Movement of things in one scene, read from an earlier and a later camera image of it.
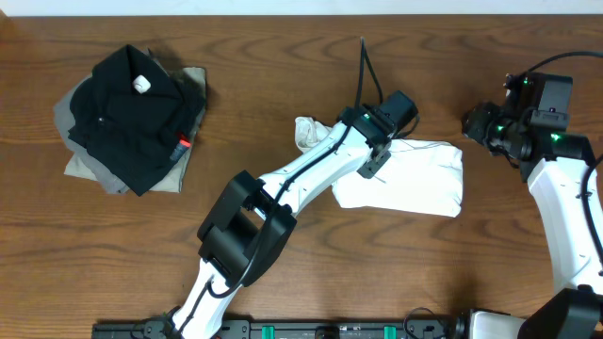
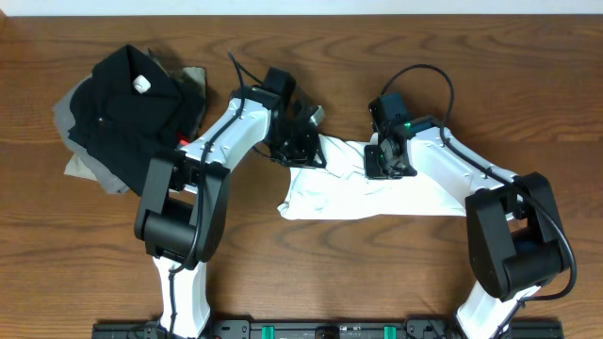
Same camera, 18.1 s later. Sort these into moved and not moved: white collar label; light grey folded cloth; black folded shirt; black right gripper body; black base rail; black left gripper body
Moved: black right gripper body; black left gripper body
Not moved: light grey folded cloth; black folded shirt; black base rail; white collar label
